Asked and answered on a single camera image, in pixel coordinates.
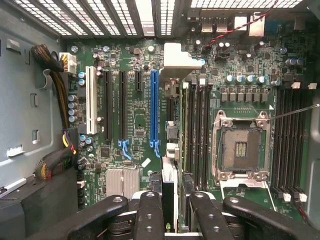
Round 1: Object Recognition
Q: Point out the silver finned chipset heatsink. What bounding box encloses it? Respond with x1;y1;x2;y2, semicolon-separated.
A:
105;168;141;199

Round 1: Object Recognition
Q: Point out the metal socket cover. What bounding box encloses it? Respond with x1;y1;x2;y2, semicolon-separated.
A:
218;178;279;212

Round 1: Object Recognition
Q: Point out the black RAM slot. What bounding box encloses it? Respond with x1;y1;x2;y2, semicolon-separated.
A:
187;79;196;191
203;82;213;191
280;86;293;202
298;82;318;203
289;81;302;202
270;86;284;198
195;77;204;191

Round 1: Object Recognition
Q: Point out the green motherboard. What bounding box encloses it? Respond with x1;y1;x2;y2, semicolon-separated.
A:
65;32;313;226

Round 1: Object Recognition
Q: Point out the blue expansion slot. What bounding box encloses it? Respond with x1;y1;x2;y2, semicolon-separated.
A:
149;69;161;159

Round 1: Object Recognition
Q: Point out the black disk bay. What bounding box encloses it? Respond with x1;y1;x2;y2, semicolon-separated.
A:
0;172;80;240

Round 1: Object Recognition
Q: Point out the long black expansion slot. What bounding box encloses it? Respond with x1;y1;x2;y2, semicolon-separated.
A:
118;70;129;141
103;70;114;141

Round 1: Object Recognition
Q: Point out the white expansion slot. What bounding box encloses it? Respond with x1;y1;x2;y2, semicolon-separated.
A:
85;65;99;135

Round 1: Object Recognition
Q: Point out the short black expansion slot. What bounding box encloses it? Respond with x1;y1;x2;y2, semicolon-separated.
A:
134;70;144;92

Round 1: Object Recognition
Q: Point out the thin metal locking lever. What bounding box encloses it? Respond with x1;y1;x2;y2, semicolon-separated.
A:
266;103;320;124

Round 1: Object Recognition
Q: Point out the grey metal PC case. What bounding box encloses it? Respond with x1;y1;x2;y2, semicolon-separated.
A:
0;0;320;240

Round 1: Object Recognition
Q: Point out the silver rear port block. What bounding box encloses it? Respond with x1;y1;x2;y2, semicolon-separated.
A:
247;12;266;38

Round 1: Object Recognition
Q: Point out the CPU socket with metal frame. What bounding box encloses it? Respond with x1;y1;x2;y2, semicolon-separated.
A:
211;109;273;186

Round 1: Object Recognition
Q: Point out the short red and black wire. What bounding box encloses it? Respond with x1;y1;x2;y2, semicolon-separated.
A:
293;198;320;224

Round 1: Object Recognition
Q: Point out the sleeved power cable black plug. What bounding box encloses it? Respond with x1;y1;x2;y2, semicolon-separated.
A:
34;126;79;181

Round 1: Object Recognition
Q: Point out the sleeved power cable white plug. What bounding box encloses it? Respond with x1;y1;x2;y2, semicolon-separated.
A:
30;43;77;130

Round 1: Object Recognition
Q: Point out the long red and black wire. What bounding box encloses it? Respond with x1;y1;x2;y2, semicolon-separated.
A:
202;0;279;49

